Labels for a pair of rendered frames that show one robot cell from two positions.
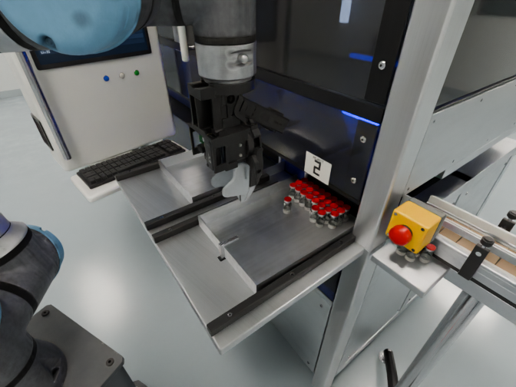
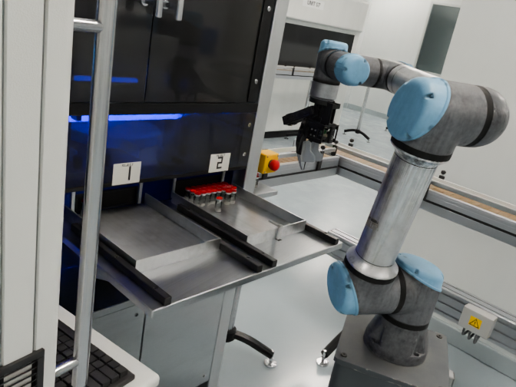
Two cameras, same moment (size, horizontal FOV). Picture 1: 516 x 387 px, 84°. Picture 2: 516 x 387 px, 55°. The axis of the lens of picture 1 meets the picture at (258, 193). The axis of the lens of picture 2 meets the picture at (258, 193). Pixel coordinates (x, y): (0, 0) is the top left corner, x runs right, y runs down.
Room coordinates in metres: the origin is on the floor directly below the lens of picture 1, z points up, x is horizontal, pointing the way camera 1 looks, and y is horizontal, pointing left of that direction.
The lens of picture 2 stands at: (0.85, 1.37, 1.48)
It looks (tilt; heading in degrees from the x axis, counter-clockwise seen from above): 19 degrees down; 256
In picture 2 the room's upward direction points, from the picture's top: 11 degrees clockwise
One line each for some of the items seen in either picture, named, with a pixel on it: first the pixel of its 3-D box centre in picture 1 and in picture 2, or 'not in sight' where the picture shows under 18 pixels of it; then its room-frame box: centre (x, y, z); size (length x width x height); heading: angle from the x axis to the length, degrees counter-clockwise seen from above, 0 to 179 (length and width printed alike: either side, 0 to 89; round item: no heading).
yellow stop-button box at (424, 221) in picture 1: (413, 225); (264, 160); (0.43, -0.32, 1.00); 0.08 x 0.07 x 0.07; 126
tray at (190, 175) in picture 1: (221, 165); (141, 227); (0.84, 0.12, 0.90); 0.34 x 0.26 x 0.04; 126
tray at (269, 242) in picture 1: (280, 222); (238, 211); (0.55, -0.06, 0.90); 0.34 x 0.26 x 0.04; 126
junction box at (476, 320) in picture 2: not in sight; (477, 320); (-0.50, -0.13, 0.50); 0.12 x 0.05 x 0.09; 126
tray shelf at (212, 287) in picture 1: (230, 203); (205, 235); (0.66, 0.08, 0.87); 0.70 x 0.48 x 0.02; 36
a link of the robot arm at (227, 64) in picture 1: (228, 61); (324, 90); (0.39, 0.04, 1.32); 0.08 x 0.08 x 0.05
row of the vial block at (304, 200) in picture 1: (312, 204); (215, 196); (0.62, -0.15, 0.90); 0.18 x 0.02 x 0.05; 36
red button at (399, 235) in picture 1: (401, 234); (273, 164); (0.41, -0.28, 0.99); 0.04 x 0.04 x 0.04; 36
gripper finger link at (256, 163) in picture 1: (249, 160); not in sight; (0.39, 0.01, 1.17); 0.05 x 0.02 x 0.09; 36
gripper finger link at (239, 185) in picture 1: (237, 186); (313, 156); (0.38, 0.03, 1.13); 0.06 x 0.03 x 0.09; 126
